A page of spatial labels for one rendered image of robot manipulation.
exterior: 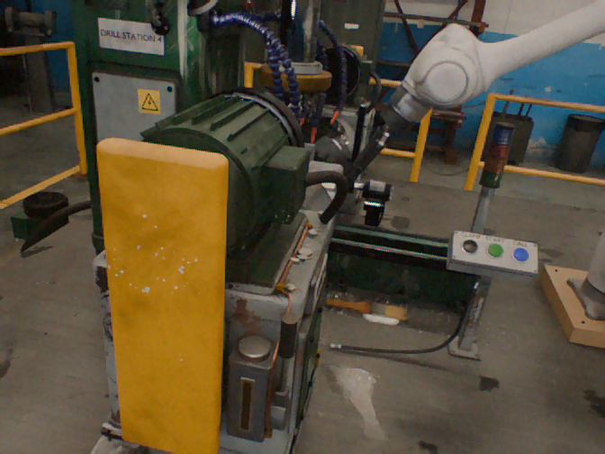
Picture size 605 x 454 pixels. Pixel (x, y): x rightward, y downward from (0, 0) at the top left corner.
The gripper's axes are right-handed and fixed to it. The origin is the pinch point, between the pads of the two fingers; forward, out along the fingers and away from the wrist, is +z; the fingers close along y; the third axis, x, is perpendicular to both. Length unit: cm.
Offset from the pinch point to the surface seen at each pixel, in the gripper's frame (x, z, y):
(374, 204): 12.6, 7.4, -17.0
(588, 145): 237, -47, -465
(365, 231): 14.6, 13.0, -10.4
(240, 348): -5, 3, 70
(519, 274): 36.5, -12.9, 22.7
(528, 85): 151, -57, -506
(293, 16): -32.7, -21.8, -1.6
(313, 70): -22.2, -15.0, -2.2
